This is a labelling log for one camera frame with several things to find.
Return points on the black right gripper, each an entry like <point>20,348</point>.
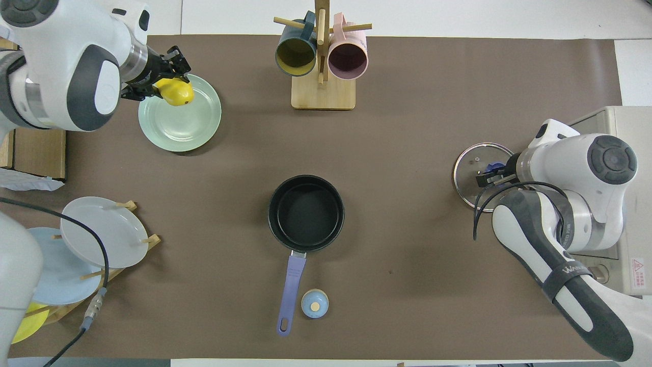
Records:
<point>512,171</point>

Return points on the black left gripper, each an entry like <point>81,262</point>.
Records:
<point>155,66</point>

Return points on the yellow lemon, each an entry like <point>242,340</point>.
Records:
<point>178,94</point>

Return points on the glass lid blue knob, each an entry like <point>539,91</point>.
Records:
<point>466,178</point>

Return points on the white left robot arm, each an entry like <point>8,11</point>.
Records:
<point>61,46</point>

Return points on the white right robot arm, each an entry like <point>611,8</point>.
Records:
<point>575,168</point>

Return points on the green plate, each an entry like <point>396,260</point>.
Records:
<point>181,127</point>

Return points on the wooden plate rack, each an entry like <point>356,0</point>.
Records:
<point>153,239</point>

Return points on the grey plate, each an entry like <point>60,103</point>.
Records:
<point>102,234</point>

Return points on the dark blue pot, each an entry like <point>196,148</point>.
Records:
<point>305,214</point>

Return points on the light blue plate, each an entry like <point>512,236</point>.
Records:
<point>61,285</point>

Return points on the yellow plate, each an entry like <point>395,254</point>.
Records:
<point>30,326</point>

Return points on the brown table mat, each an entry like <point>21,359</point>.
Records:
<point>407,127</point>

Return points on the dark teal mug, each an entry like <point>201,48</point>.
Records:
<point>295,53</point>

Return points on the beige toaster oven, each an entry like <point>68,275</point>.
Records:
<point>631,122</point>

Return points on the wooden mug tree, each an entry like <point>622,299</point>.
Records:
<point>323,97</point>

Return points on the white patterned cloth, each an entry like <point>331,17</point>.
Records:
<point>25,181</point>

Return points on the pink mug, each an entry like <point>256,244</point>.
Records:
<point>348,61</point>

